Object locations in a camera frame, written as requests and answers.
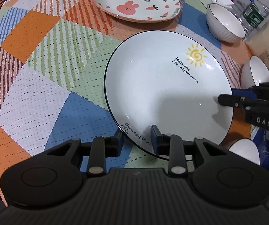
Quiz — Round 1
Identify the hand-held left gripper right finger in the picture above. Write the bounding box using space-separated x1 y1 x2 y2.
150 125 231 177

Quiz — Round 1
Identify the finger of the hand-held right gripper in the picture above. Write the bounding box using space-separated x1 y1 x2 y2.
218 94 259 109
231 82 269 99

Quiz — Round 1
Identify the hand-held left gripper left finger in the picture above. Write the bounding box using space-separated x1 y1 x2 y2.
33 129 125 178

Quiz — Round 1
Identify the white ribbed bowl black rim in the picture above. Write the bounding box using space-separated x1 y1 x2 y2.
228 138 260 166
206 3 246 43
241 56 269 92

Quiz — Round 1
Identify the white plate with sun print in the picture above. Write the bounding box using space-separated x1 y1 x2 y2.
104 30 235 162

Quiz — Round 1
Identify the water bottle with green label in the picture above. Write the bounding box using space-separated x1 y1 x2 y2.
239 0 269 37

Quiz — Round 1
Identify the patchwork tablecloth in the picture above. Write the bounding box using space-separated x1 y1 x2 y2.
0 0 269 171

